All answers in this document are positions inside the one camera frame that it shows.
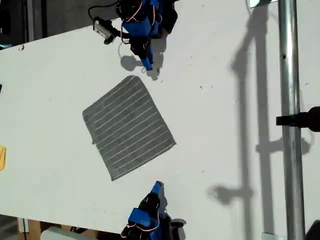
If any grey striped towel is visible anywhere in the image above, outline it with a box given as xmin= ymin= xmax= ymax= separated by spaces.
xmin=81 ymin=74 xmax=177 ymax=182

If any white container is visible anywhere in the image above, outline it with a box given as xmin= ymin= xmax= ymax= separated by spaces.
xmin=39 ymin=226 xmax=101 ymax=240

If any grey vertical bar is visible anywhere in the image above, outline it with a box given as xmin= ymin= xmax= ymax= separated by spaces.
xmin=26 ymin=0 xmax=35 ymax=42

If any wooden table leg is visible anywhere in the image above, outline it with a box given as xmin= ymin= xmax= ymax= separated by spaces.
xmin=27 ymin=219 xmax=42 ymax=235

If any pale flat plate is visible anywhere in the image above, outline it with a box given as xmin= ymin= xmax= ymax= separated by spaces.
xmin=261 ymin=231 xmax=287 ymax=240

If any white table leg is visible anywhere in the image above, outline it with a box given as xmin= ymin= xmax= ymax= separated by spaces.
xmin=16 ymin=217 xmax=30 ymax=234

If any yellow object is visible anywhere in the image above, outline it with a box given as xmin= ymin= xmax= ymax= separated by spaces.
xmin=0 ymin=144 xmax=7 ymax=172

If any black clamp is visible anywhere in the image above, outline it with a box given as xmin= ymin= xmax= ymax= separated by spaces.
xmin=275 ymin=106 xmax=320 ymax=133

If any black round object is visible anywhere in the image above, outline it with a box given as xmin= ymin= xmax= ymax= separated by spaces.
xmin=305 ymin=219 xmax=320 ymax=240

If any short black camera stalk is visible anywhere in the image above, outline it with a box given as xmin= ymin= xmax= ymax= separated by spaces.
xmin=109 ymin=24 xmax=127 ymax=38

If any black camera box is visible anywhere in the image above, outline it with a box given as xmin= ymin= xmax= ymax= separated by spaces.
xmin=170 ymin=218 xmax=187 ymax=233
xmin=93 ymin=16 xmax=118 ymax=45

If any black camera cable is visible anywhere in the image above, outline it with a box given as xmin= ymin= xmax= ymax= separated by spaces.
xmin=87 ymin=0 xmax=121 ymax=20

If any steel post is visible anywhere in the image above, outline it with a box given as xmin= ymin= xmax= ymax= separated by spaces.
xmin=277 ymin=0 xmax=307 ymax=240

